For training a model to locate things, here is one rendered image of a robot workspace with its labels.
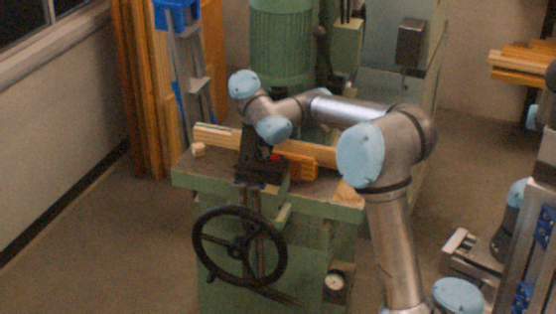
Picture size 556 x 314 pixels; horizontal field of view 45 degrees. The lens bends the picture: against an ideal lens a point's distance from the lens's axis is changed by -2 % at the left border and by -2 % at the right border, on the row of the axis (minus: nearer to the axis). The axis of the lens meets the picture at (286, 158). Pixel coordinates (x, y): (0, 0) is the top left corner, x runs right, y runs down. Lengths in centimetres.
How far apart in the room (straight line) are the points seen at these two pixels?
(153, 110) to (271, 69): 162
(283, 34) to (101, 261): 167
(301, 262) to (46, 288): 135
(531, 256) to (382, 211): 46
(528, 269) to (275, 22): 90
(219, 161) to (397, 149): 95
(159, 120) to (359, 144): 231
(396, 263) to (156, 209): 223
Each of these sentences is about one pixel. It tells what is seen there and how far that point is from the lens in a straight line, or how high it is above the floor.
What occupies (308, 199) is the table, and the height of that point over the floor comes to 90.
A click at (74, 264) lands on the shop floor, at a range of 322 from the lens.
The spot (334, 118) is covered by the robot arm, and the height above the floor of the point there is 130.
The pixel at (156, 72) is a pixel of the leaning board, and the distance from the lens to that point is 339.
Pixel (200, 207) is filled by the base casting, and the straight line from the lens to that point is 217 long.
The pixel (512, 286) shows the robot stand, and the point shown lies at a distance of 173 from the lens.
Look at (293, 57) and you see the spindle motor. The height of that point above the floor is 129.
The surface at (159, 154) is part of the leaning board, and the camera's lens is 361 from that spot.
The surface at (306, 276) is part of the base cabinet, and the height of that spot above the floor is 60.
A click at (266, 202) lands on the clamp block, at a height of 93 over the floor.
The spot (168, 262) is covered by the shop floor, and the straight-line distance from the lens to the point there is 316.
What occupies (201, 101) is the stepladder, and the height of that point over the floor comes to 61.
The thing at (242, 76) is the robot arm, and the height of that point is 134.
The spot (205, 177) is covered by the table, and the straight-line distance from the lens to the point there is 209.
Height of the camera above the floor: 208
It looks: 33 degrees down
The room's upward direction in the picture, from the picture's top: 2 degrees clockwise
